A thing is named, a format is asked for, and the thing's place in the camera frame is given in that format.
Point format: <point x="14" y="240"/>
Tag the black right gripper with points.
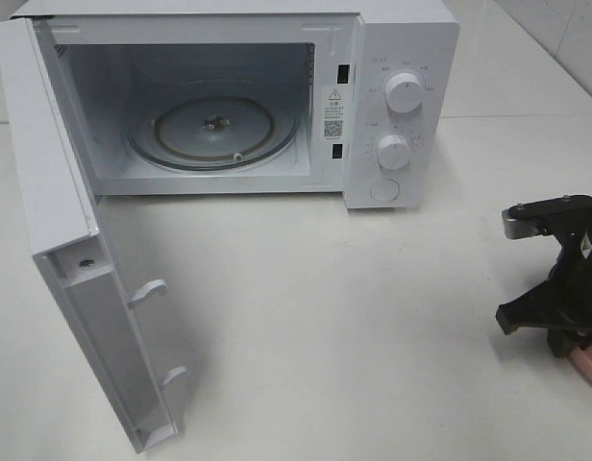
<point x="562" y="303"/>

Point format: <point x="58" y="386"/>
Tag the white microwave door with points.
<point x="68" y="245"/>

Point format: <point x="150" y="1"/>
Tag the lower white timer knob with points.
<point x="393" y="152"/>

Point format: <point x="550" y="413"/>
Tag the upper white power knob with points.
<point x="403" y="91"/>

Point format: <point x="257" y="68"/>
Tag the white microwave oven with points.
<point x="332" y="57"/>

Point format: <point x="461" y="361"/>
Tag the glass microwave turntable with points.
<point x="211" y="125"/>

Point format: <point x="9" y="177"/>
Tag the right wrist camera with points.
<point x="561" y="217"/>

